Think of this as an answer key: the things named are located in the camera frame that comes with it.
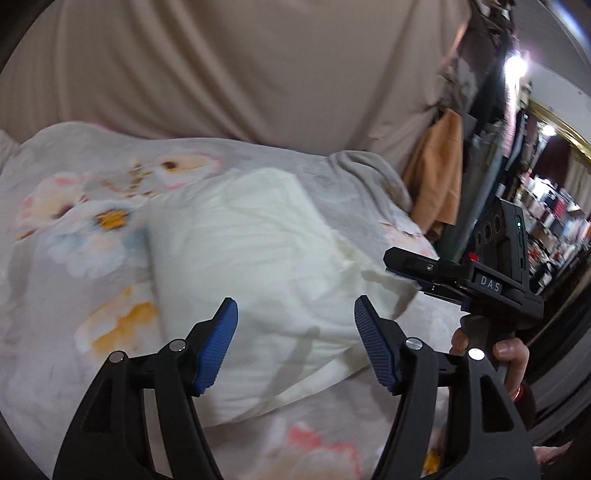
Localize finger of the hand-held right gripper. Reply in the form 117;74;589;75
417;281;470;308
383;246;472;283

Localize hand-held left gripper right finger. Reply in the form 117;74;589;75
353;296;542;480

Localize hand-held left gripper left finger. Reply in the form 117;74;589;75
52;296;240;480

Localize cream quilted jacket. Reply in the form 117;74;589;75
147;167;423;428

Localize dark hanging clothes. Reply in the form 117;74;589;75
462;69;520;259

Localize person's right hand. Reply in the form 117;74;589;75
450;327;532;407

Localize orange hanging cloth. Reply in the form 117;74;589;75
402;108;464;236

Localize grey fleece blanket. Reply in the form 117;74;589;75
328;150;414;217

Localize gold framed mirror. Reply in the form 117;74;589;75
526;99;591;195

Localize floral blanket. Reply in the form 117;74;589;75
0;121;467;480

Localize bright ceiling lamp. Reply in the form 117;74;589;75
503;48;532;86

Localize beige backdrop cloth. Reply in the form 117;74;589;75
0;0;476;174

